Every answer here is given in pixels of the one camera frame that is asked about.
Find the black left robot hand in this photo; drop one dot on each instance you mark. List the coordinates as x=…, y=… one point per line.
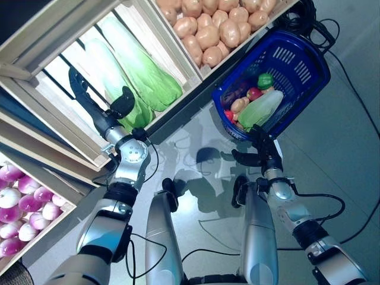
x=101, y=118

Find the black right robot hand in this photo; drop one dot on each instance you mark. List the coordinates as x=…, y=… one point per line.
x=270, y=158

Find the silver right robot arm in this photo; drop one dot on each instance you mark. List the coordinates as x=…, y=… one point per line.
x=279, y=190

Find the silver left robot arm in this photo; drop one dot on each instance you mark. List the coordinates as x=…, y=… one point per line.
x=130, y=151

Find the green white cabbage in basket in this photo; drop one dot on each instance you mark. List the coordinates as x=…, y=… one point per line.
x=261, y=108

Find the blue plastic shopping basket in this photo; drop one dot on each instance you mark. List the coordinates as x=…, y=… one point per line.
x=308, y=86

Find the long green white cabbage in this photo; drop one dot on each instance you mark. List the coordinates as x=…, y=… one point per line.
x=142, y=71
x=110, y=77

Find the small red pepper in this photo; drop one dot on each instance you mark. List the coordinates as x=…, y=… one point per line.
x=229, y=115

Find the tan knobbly potato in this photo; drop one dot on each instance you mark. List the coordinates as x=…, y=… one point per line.
x=239, y=104

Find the red apple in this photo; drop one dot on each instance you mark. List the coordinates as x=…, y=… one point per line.
x=254, y=93

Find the wooden crate with turnips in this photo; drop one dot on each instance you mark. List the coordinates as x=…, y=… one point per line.
x=59, y=175

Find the dark purple eggplant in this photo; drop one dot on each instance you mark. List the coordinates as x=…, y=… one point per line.
x=233, y=93

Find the green bell pepper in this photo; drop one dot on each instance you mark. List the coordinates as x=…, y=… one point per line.
x=265, y=80

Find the purple white turnip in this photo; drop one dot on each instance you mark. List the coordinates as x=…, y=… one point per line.
x=29, y=203
x=58, y=200
x=52, y=210
x=12, y=247
x=10, y=173
x=28, y=232
x=38, y=221
x=10, y=214
x=9, y=197
x=44, y=193
x=28, y=184
x=9, y=230

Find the wooden crate with cabbages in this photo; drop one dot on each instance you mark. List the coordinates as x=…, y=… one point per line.
x=35, y=35

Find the wooden crate with potatoes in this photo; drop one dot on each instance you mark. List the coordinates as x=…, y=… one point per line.
x=237, y=56

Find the brown potato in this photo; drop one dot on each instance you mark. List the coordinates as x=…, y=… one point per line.
x=230, y=3
x=210, y=6
x=169, y=15
x=245, y=31
x=185, y=27
x=205, y=20
x=212, y=56
x=192, y=47
x=238, y=15
x=252, y=4
x=258, y=20
x=207, y=37
x=268, y=6
x=229, y=32
x=223, y=49
x=220, y=17
x=169, y=3
x=193, y=7

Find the silver left robot leg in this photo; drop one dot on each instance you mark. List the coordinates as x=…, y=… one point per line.
x=160, y=228

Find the black robot waist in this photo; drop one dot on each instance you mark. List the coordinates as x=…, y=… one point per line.
x=213, y=280

